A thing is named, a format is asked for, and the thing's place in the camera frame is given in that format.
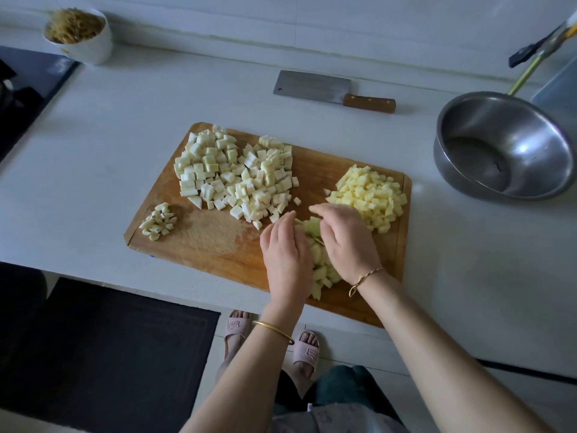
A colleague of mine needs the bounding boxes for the person's left hand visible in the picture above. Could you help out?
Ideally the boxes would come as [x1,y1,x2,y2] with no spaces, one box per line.
[260,210,315,312]

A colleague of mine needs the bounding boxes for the person's right hand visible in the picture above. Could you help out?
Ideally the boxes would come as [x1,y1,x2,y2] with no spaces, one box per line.
[308,203,384,287]

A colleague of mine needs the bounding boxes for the peeled green cucumber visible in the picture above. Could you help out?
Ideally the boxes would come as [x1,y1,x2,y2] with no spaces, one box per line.
[298,216,344,301]

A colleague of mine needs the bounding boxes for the peeled yellow potato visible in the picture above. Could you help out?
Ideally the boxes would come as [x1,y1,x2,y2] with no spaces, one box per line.
[325,165,409,235]

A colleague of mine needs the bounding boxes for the pile of white diced vegetable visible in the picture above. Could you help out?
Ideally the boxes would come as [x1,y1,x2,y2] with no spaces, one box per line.
[225,135,302,233]

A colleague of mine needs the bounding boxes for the pile of garlic cloves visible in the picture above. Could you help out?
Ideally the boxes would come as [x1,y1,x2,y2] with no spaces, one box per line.
[137,201,180,242]

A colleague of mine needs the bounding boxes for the cleaver with wooden handle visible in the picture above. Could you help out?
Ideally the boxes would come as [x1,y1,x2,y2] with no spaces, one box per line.
[273,69,398,114]

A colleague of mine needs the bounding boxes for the person's left forearm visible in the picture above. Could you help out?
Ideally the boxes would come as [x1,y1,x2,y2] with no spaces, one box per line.
[180,302,308,433]

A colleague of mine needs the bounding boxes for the person's right forearm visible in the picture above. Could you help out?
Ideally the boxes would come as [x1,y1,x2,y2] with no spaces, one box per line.
[356,273,555,433]

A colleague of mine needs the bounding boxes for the person's left foot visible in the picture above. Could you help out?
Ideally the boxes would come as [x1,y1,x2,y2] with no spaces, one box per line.
[222,309,255,361]

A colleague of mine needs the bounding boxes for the person's foot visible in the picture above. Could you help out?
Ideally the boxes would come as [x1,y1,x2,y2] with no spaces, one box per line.
[290,329,322,375]
[222,309,255,361]

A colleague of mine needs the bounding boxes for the person's right foot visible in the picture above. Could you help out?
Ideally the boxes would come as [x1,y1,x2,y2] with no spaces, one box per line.
[290,329,322,375]

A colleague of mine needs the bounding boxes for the gold bangle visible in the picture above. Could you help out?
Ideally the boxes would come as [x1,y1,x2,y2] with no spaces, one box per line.
[252,319,296,346]

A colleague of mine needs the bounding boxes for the wooden cutting board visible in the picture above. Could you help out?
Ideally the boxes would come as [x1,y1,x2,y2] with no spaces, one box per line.
[123,121,413,328]

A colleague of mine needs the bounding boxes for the dark green trousers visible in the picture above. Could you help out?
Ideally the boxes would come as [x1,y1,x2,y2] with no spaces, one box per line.
[270,363,402,425]

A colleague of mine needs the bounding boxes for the white patterned garment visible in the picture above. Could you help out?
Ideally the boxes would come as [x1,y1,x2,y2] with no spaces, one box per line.
[270,401,411,433]

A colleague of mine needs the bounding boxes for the black floor mat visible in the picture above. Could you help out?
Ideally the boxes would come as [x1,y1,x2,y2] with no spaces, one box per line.
[0,261,222,433]

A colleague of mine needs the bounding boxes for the deep stainless steel bowl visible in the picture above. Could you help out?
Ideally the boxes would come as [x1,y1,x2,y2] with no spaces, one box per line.
[433,91,577,203]

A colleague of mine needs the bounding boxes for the light blue plastic board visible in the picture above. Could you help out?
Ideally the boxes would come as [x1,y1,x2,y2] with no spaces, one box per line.
[532,54,577,132]

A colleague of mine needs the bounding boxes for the black gas stove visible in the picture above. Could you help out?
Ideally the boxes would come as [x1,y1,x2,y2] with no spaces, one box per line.
[0,45,81,163]

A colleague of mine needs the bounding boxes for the white bowl of noodles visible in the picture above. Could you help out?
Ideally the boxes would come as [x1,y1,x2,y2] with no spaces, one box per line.
[42,8,115,67]

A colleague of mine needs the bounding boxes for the braided cord bracelet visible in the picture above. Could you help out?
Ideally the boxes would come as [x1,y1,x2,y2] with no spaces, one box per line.
[348,266,386,299]

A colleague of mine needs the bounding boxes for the wall tap with hose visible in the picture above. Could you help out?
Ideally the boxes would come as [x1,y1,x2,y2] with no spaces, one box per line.
[507,22,567,69]

